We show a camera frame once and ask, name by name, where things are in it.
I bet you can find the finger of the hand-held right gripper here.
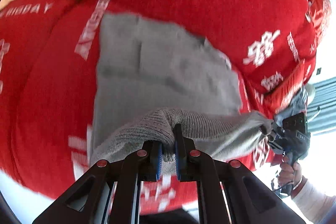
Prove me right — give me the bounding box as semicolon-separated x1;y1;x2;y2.
259;124;275;136
268;139;284;154

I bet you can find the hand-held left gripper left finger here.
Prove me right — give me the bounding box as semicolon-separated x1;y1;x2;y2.
33;140;163;224

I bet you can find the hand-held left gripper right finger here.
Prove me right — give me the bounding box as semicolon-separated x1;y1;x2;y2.
173;123;306;224

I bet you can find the grey knit sweater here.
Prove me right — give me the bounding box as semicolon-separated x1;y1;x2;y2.
89;12;275;170

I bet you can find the person's right forearm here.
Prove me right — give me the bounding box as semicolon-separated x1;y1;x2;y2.
290;178;336;224

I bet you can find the person's right hand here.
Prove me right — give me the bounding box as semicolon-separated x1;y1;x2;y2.
278;155;302;189

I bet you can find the blue grey cloth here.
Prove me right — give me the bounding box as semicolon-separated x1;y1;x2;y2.
274;86;309;122

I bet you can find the grey slatted panel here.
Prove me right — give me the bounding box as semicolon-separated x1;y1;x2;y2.
306;76;336;132

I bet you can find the red printed pillow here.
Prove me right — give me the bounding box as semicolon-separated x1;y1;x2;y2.
306;0;332;45

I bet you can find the red printed bed blanket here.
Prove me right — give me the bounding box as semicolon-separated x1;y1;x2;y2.
0;0;273;214

